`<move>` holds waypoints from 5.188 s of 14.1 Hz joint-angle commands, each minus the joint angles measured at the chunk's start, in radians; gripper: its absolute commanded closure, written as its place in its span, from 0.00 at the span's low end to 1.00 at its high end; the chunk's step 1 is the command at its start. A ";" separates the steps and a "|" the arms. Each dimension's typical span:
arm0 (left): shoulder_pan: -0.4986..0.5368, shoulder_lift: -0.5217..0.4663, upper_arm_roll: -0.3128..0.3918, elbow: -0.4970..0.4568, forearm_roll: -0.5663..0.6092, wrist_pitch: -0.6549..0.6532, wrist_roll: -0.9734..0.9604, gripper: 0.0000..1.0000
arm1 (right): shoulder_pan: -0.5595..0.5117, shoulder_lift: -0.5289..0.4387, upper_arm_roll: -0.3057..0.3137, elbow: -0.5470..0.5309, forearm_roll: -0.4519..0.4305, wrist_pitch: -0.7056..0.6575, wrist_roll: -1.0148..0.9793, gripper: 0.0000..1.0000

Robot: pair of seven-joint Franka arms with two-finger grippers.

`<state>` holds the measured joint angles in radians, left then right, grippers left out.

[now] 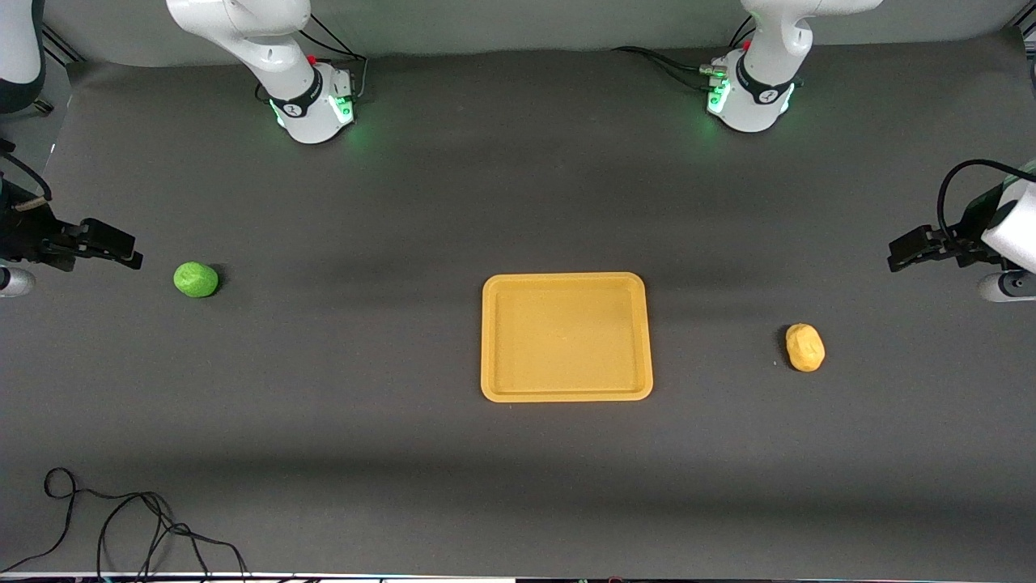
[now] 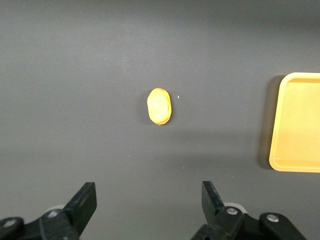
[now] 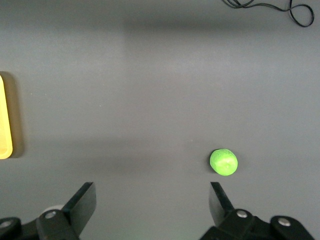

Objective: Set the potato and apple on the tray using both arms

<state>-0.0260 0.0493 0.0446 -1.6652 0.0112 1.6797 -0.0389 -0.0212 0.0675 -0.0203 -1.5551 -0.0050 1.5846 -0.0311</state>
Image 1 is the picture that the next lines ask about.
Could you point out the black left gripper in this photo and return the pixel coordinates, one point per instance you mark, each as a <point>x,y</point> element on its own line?
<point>969,240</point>

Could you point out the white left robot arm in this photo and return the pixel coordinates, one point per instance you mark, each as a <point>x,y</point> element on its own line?
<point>757,89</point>

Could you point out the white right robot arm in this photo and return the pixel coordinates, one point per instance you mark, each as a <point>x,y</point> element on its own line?
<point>301,89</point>

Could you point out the yellow plastic tray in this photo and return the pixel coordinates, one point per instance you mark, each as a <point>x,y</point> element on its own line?
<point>566,340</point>

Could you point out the aluminium frame profile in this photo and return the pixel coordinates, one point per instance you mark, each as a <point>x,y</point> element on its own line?
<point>65,48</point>
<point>1028,32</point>

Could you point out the green apple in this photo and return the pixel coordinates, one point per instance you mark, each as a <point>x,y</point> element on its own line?
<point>196,280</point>

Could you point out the yellow-brown potato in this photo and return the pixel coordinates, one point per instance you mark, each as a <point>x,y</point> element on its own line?
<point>805,348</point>

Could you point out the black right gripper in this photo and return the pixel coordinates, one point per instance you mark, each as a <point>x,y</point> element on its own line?
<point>24,235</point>

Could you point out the dark grey table mat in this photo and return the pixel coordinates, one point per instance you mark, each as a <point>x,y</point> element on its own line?
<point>405,210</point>

